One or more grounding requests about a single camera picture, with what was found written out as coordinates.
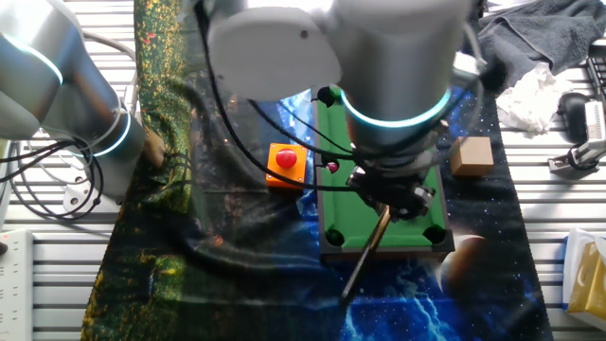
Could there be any black base cable bundle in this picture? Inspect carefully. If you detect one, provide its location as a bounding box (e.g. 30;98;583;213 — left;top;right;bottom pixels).
0;135;106;222

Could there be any galaxy and forest printed cloth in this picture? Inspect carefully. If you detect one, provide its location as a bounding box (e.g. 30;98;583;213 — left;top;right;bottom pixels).
80;0;555;341

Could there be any black computer mouse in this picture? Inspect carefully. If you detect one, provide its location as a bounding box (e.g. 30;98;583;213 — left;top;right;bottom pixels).
557;92;591;144

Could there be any silver camera on metal bracket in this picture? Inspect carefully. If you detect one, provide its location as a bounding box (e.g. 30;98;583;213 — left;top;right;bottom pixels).
547;99;606;175

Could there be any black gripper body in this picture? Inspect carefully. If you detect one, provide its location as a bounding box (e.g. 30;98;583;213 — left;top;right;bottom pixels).
357;163;435;214

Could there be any mini green pool table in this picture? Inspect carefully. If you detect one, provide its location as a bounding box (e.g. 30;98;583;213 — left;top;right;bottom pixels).
310;84;456;262

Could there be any gold tissue pack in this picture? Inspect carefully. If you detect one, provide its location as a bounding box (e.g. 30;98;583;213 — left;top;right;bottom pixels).
567;241;606;319

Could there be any orange box red button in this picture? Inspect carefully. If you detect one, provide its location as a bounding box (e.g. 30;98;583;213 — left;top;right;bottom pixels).
264;142;309;190

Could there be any grey hose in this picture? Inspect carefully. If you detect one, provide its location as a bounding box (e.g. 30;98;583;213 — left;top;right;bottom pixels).
80;28;142;125

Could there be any wooden cube block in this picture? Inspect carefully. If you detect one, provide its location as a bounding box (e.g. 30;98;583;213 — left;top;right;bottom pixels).
448;136;495;178

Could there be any white power strip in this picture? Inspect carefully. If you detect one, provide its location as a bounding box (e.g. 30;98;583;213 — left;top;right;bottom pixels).
0;229;34;341

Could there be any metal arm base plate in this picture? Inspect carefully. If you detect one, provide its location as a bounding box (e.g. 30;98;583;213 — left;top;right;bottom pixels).
62;177;125;215

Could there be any dark grey towel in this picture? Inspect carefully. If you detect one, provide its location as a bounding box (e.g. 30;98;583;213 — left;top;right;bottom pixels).
477;0;606;91

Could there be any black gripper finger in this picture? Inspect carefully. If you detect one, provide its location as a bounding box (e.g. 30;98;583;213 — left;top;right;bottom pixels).
348;166;380;200
392;185;437;222

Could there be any black keyboard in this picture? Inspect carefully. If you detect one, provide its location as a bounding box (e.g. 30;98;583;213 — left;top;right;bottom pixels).
585;55;606;97

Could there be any crumpled white tissue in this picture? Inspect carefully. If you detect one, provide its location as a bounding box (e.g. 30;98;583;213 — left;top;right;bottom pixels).
494;62;575;138

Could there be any wooden pool cue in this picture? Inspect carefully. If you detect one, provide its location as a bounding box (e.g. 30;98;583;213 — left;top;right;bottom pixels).
339;204;393;308

